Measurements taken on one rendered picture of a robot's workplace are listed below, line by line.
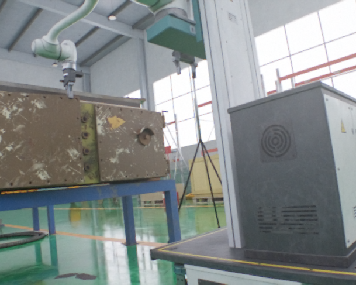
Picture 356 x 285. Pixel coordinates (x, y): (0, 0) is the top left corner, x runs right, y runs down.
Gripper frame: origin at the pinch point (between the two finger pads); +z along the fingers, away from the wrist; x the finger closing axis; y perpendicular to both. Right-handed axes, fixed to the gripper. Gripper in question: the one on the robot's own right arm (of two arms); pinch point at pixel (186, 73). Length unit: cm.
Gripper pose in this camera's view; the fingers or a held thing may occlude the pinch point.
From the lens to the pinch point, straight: 183.2
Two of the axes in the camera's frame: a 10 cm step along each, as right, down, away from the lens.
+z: 1.1, 9.9, -1.2
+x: 7.1, 0.1, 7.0
